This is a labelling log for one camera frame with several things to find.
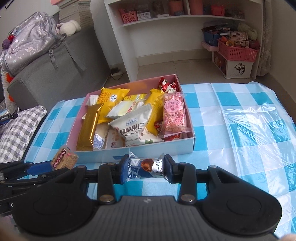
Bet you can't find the red white snack packet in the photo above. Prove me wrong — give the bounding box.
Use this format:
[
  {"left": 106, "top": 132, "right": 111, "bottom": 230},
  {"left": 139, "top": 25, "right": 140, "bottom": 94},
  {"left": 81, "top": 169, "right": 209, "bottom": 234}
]
[{"left": 158, "top": 77, "right": 178, "bottom": 93}]

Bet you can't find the silver grey backpack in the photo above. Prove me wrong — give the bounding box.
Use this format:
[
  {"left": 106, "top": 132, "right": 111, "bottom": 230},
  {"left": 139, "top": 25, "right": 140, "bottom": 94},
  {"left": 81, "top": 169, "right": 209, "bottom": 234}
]
[{"left": 1, "top": 11, "right": 66, "bottom": 76}]

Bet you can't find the blue storage bin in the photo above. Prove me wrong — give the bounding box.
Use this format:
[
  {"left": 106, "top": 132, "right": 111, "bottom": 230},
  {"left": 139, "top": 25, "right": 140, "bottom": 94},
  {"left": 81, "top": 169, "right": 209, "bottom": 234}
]
[{"left": 203, "top": 31, "right": 221, "bottom": 47}]

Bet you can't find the white storage box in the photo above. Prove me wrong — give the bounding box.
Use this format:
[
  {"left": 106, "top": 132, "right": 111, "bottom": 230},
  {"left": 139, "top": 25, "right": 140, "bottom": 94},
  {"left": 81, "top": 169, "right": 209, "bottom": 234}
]
[{"left": 212, "top": 52, "right": 253, "bottom": 79}]

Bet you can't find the pink rice crispy bar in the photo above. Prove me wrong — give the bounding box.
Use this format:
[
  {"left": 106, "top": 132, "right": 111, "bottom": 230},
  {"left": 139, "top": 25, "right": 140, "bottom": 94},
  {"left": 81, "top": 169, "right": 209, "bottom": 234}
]
[{"left": 162, "top": 92, "right": 191, "bottom": 133}]

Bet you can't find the blue checkered tablecloth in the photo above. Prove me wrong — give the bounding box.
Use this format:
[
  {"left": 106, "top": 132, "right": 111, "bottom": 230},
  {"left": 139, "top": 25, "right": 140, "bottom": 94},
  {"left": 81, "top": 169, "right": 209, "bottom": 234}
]
[{"left": 21, "top": 81, "right": 296, "bottom": 239}]

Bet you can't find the red plastic basket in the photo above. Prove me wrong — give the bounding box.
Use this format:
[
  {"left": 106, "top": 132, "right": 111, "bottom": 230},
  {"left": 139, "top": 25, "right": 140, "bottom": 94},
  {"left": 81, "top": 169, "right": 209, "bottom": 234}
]
[{"left": 218, "top": 39, "right": 258, "bottom": 62}]

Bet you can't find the pink pen cup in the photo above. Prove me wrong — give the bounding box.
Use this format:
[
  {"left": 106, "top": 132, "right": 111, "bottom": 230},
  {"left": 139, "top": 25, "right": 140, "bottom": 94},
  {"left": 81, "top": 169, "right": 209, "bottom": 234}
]
[{"left": 169, "top": 0, "right": 184, "bottom": 16}]

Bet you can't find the yellow Member's Mark snack bag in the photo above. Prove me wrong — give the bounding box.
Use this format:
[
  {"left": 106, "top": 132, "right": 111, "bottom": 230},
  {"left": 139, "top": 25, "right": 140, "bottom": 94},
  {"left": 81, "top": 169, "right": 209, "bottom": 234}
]
[{"left": 96, "top": 88, "right": 130, "bottom": 124}]

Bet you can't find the small yellow snack pack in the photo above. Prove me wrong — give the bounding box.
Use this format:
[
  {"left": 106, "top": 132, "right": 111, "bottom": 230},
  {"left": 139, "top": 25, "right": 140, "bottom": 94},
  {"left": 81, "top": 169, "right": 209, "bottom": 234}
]
[{"left": 123, "top": 93, "right": 146, "bottom": 102}]

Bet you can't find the clear cracker packet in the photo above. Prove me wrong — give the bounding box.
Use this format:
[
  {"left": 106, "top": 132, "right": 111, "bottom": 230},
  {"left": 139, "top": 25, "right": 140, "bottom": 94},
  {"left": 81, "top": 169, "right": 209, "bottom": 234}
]
[{"left": 93, "top": 123, "right": 109, "bottom": 151}]

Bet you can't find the lotus root chip packet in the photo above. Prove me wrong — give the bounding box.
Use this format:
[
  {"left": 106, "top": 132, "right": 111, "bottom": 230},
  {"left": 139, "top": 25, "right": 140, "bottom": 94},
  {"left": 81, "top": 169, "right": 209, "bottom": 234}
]
[{"left": 105, "top": 129, "right": 125, "bottom": 149}]

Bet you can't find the white crumpled snack packet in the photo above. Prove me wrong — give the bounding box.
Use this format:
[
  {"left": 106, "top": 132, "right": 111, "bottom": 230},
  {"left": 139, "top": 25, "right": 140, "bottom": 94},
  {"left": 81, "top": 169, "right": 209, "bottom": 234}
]
[{"left": 86, "top": 94, "right": 99, "bottom": 106}]

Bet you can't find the white plush toy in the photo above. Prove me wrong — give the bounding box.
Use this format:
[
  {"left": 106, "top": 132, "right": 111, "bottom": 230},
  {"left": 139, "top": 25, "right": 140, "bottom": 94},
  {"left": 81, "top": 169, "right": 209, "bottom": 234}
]
[{"left": 56, "top": 20, "right": 81, "bottom": 37}]

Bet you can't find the stack of books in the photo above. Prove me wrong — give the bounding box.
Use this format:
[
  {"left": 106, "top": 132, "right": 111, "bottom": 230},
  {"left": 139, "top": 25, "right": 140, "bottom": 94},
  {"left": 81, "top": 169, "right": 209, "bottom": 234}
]
[{"left": 51, "top": 0, "right": 94, "bottom": 28}]

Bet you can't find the small red candy packet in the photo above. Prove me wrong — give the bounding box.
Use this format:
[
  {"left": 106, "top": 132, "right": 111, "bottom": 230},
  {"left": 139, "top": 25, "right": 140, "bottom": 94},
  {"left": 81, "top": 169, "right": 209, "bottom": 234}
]
[{"left": 154, "top": 120, "right": 182, "bottom": 142}]

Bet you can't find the long yellow snack pack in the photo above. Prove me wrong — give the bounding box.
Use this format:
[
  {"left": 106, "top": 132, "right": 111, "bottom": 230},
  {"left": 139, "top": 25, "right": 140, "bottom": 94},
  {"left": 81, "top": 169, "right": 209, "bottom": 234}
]
[{"left": 145, "top": 88, "right": 164, "bottom": 136}]

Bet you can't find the white bookshelf desk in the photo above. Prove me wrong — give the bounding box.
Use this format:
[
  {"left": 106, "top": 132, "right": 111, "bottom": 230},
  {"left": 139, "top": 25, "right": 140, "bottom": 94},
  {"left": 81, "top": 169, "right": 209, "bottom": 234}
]
[{"left": 102, "top": 0, "right": 266, "bottom": 82}]

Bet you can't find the grey checkered cushion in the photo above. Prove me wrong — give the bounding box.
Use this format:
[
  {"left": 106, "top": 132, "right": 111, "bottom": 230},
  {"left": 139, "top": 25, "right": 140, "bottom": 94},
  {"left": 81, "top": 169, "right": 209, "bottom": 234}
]
[{"left": 1, "top": 105, "right": 47, "bottom": 163}]

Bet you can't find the white pecan kernel bag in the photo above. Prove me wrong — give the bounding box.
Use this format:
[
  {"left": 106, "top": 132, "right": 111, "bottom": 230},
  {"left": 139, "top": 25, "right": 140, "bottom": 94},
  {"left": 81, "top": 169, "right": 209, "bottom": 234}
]
[{"left": 109, "top": 104, "right": 164, "bottom": 147}]

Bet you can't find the blue truffle candy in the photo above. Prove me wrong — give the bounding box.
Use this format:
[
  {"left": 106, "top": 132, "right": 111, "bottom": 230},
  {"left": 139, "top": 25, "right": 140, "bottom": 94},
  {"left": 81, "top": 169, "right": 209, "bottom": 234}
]
[{"left": 126, "top": 152, "right": 165, "bottom": 181}]

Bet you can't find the grey sofa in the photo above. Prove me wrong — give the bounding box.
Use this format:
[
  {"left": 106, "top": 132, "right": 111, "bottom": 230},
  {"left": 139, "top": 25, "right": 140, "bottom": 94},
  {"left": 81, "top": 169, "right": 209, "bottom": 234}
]
[{"left": 8, "top": 27, "right": 110, "bottom": 110}]

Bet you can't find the brown biscuit packet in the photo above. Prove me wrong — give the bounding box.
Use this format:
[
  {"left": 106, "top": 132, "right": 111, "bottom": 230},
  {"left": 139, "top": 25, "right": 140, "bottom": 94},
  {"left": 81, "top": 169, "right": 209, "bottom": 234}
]
[{"left": 51, "top": 145, "right": 78, "bottom": 170}]

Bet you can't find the cream yellow snack packet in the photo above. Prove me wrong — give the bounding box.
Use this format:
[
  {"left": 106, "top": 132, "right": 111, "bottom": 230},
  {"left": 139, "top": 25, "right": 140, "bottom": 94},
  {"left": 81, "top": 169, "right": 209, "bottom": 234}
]
[{"left": 106, "top": 100, "right": 144, "bottom": 119}]

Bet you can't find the gold wafer bar pack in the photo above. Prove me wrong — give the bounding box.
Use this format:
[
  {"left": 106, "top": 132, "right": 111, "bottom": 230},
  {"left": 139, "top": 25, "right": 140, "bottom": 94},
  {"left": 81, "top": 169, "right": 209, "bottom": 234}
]
[{"left": 76, "top": 104, "right": 103, "bottom": 151}]

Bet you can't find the pink cardboard box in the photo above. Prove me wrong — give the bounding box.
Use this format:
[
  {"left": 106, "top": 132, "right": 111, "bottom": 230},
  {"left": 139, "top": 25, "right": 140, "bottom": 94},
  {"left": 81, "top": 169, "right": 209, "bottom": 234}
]
[{"left": 65, "top": 73, "right": 196, "bottom": 164}]

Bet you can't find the small pink shelf basket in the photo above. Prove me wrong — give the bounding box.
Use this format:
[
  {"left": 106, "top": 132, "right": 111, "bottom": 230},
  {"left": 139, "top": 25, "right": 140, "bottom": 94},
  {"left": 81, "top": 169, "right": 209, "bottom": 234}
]
[{"left": 121, "top": 11, "right": 138, "bottom": 24}]

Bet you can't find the small red shelf basket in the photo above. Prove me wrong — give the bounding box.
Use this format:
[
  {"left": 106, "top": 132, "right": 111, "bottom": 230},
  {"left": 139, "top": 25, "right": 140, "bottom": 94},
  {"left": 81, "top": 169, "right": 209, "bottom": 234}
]
[{"left": 211, "top": 4, "right": 225, "bottom": 16}]

